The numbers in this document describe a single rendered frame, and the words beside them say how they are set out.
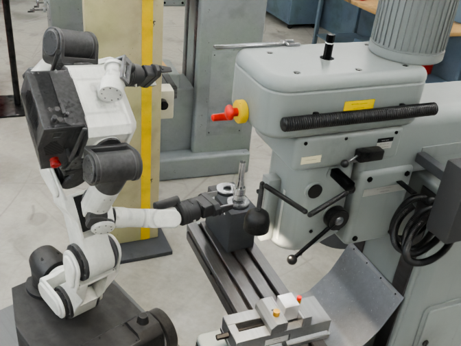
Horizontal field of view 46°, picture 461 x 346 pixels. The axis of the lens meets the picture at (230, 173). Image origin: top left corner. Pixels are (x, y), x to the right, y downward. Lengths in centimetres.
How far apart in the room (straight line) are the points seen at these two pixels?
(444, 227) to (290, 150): 43
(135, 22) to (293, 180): 179
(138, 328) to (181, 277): 120
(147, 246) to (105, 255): 166
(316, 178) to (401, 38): 42
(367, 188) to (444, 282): 53
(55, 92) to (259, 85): 63
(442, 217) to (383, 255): 55
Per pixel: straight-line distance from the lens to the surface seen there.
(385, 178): 160
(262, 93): 130
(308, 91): 130
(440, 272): 192
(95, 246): 203
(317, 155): 141
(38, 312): 254
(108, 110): 167
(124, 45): 309
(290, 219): 155
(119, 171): 158
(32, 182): 448
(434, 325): 209
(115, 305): 252
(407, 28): 149
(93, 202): 172
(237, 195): 212
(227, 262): 217
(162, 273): 353
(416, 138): 161
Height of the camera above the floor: 232
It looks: 30 degrees down
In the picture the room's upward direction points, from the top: 6 degrees clockwise
